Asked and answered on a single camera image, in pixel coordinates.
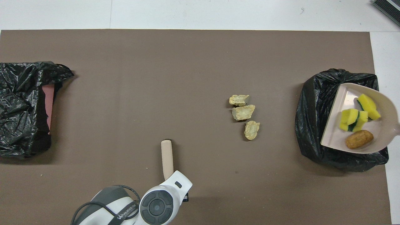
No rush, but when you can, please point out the pale beige sponge chunk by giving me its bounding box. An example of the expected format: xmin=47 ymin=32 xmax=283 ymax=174
xmin=229 ymin=94 xmax=250 ymax=107
xmin=232 ymin=104 xmax=256 ymax=122
xmin=244 ymin=120 xmax=261 ymax=141

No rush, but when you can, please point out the left arm gripper cable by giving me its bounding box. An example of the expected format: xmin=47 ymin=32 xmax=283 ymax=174
xmin=70 ymin=184 xmax=141 ymax=225

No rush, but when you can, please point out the beige plastic dustpan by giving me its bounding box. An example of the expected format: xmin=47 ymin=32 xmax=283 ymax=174
xmin=320 ymin=82 xmax=400 ymax=154

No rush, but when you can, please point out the notched yellow sponge piece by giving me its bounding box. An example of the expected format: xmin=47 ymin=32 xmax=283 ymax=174
xmin=339 ymin=108 xmax=359 ymax=132

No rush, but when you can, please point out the brown table mat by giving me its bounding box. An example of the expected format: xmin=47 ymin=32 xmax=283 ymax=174
xmin=0 ymin=29 xmax=393 ymax=225

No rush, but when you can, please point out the pink bin with black bag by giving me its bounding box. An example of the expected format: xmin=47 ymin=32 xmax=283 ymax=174
xmin=0 ymin=61 xmax=75 ymax=158

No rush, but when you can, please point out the dark ribbed box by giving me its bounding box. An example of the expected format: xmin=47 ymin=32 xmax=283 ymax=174
xmin=372 ymin=0 xmax=400 ymax=18

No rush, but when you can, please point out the beige hand brush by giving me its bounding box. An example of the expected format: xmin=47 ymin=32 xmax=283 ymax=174
xmin=161 ymin=140 xmax=174 ymax=181

